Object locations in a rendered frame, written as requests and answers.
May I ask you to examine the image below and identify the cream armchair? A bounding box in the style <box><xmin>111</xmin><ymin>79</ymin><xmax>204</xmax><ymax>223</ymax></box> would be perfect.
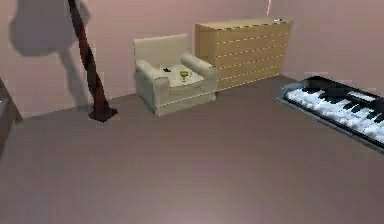
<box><xmin>132</xmin><ymin>33</ymin><xmax>218</xmax><ymax>117</ymax></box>

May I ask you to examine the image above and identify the light wooden chest of drawers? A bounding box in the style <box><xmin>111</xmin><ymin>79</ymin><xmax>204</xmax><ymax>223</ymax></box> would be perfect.
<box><xmin>194</xmin><ymin>17</ymin><xmax>294</xmax><ymax>91</ymax></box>

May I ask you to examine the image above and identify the dark red floor lamp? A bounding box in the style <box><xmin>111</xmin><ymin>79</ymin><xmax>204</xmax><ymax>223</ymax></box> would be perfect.
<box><xmin>67</xmin><ymin>0</ymin><xmax>119</xmax><ymax>123</ymax></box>

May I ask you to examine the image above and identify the black and white keyboard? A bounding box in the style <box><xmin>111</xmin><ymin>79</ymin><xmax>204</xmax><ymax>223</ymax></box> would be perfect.
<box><xmin>275</xmin><ymin>76</ymin><xmax>384</xmax><ymax>155</ymax></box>

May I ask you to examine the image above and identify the dark brown furniture edge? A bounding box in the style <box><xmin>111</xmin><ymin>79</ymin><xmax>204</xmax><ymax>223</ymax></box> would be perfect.
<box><xmin>0</xmin><ymin>78</ymin><xmax>24</xmax><ymax>158</ymax></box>

